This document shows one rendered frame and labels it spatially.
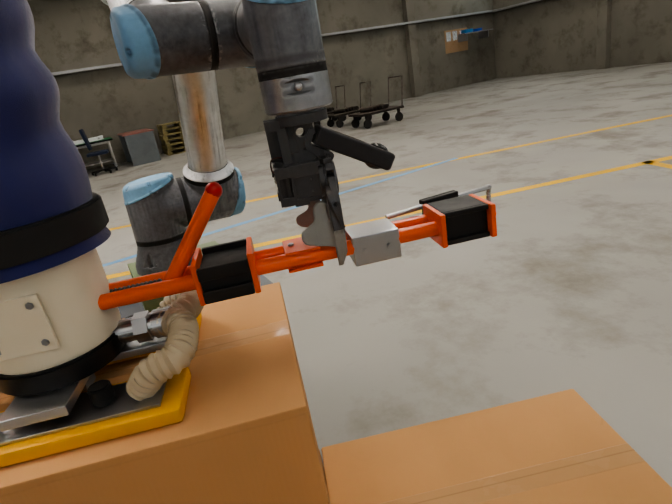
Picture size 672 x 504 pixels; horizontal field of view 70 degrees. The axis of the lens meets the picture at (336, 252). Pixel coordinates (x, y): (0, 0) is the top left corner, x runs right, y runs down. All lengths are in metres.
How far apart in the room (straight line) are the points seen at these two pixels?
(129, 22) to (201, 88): 0.65
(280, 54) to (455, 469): 0.82
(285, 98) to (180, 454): 0.45
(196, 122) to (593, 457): 1.20
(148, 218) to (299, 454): 0.97
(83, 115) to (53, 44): 1.68
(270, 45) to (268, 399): 0.43
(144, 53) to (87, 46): 13.39
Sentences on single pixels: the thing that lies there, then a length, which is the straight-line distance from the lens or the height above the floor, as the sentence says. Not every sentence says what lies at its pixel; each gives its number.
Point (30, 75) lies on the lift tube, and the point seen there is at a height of 1.36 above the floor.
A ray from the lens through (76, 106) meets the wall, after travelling 13.97.
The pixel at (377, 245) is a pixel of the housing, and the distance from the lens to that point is 0.68.
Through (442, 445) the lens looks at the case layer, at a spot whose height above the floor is 0.54.
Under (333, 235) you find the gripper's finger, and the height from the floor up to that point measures 1.11.
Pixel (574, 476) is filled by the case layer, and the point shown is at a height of 0.54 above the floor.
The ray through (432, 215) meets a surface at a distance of 0.72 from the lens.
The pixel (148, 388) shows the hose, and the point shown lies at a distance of 0.66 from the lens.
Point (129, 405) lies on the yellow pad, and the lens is 0.67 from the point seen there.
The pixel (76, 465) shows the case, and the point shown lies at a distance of 0.67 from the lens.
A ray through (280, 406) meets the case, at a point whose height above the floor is 0.94.
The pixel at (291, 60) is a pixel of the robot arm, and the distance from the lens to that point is 0.62.
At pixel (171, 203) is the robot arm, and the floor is 1.04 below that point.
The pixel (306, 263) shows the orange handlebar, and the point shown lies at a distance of 0.67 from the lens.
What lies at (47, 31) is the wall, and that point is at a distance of 14.10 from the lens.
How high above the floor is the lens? 1.31
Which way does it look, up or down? 21 degrees down
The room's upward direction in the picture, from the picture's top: 10 degrees counter-clockwise
